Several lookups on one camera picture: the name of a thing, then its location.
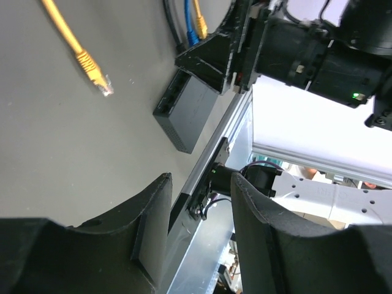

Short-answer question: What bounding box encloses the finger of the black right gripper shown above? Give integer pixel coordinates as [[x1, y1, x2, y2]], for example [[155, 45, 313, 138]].
[[175, 1, 245, 94]]

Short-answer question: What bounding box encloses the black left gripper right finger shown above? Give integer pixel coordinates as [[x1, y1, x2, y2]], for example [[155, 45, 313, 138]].
[[231, 173, 391, 293]]

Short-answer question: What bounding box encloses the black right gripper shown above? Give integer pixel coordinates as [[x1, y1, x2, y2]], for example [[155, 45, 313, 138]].
[[252, 1, 388, 108]]

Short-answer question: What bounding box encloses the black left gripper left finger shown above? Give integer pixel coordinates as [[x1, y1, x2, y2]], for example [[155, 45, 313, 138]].
[[1, 173, 172, 293]]

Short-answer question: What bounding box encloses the dark grey network switch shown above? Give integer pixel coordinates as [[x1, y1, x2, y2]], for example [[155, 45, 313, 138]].
[[153, 70, 218, 154]]

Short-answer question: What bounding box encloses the blue ethernet cable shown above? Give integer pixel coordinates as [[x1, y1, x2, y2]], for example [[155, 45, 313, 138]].
[[183, 0, 202, 47]]

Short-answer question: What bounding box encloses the black ethernet cable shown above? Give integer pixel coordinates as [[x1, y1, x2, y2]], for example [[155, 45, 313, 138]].
[[162, 0, 187, 55]]

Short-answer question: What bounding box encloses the aluminium frame rail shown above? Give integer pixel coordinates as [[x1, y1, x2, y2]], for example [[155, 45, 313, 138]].
[[160, 95, 391, 293]]

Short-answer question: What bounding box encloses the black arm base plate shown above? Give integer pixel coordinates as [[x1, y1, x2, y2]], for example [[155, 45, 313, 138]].
[[187, 137, 229, 221]]

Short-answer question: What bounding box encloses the yellow ethernet cable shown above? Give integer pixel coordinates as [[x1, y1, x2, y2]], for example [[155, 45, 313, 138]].
[[41, 0, 209, 98]]

